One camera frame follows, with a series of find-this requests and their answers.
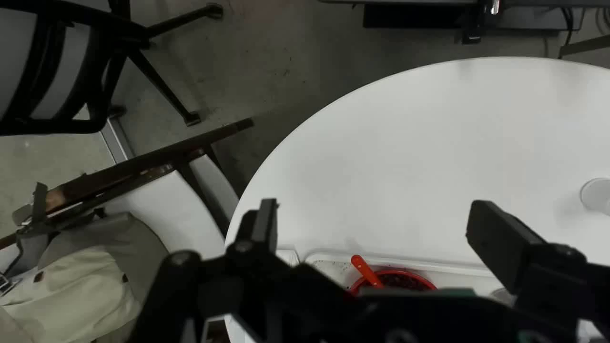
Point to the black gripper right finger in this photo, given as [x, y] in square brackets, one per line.
[509, 249]

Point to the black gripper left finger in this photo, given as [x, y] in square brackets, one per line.
[257, 230]

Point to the red plastic spoon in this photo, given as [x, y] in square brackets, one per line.
[366, 272]

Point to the red bowl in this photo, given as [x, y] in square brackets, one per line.
[391, 279]

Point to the white plastic tray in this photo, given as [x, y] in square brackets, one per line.
[335, 266]

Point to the beige jacket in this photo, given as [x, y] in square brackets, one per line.
[88, 285]

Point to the black office chair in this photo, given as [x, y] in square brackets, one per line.
[61, 62]

